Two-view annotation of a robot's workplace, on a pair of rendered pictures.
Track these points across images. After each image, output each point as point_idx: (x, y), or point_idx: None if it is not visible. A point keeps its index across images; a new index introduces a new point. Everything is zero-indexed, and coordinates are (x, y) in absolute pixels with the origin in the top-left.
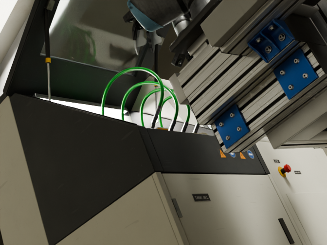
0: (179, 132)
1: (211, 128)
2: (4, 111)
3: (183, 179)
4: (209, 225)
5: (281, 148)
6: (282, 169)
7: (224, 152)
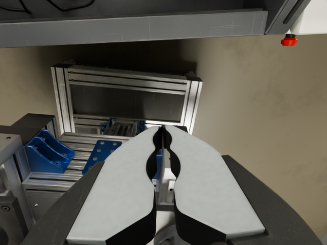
0: (13, 47)
1: (12, 124)
2: None
3: None
4: None
5: (72, 132)
6: (287, 35)
7: (29, 113)
